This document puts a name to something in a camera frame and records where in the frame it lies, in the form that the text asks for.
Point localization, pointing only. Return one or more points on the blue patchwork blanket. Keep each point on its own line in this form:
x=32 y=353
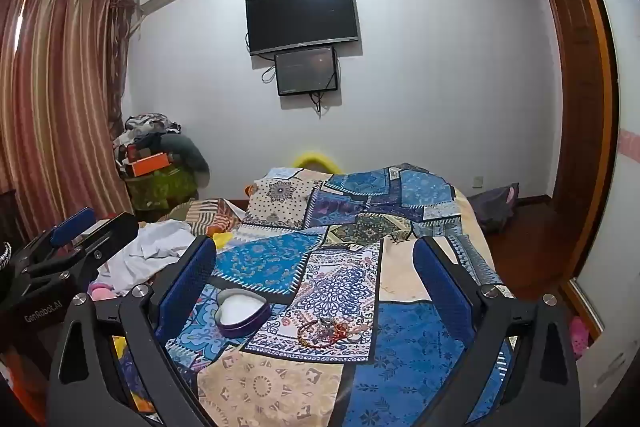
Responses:
x=325 y=267

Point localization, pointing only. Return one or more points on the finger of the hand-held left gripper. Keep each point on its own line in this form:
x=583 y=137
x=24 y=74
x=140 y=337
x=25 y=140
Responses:
x=107 y=234
x=72 y=224

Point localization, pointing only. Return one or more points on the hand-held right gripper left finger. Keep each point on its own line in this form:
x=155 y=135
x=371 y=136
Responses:
x=189 y=287

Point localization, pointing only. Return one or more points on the yellow printed cloth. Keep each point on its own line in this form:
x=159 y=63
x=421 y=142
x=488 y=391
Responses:
x=221 y=239

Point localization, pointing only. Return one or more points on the orange striped blanket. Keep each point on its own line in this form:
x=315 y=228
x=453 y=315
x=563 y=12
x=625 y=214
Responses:
x=210 y=214

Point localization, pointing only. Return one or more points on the white wardrobe with wooden frame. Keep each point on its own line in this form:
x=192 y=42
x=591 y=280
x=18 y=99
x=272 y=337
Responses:
x=622 y=232

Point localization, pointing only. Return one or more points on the orange box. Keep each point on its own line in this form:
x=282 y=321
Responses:
x=150 y=164

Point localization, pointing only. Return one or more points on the striped brown curtain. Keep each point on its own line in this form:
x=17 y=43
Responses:
x=50 y=97

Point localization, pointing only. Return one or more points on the large black television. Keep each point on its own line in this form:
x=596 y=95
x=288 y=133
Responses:
x=301 y=18

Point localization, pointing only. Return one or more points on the pile of clothes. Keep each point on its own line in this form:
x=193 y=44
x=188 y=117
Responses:
x=150 y=129

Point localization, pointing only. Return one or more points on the white wall socket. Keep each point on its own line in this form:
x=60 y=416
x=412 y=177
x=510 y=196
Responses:
x=478 y=181

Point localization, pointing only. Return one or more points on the dark purple bag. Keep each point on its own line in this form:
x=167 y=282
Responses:
x=495 y=207

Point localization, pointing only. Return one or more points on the purple heart-shaped box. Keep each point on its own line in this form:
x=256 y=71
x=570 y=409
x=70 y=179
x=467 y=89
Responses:
x=240 y=308

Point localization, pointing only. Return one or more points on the pink slipper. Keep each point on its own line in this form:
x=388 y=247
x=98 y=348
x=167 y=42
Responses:
x=581 y=337

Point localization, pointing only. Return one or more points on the wooden door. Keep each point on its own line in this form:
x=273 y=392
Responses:
x=575 y=82

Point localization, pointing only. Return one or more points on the small black monitor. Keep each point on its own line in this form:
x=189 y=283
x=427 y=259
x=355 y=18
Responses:
x=306 y=71

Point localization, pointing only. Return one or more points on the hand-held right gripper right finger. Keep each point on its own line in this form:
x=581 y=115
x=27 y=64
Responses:
x=441 y=287

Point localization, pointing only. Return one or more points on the white cloth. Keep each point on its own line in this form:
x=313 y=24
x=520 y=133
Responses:
x=150 y=247

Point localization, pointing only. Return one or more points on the orange cloth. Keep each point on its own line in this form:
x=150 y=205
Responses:
x=27 y=382

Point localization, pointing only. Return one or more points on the yellow toy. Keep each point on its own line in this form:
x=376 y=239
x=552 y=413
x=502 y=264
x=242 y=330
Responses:
x=315 y=158

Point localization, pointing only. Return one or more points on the pink fluffy cloth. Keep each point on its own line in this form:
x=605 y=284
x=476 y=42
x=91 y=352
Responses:
x=101 y=292

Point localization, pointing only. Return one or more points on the green patterned cloth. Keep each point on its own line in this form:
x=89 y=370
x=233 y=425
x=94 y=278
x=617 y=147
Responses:
x=160 y=189

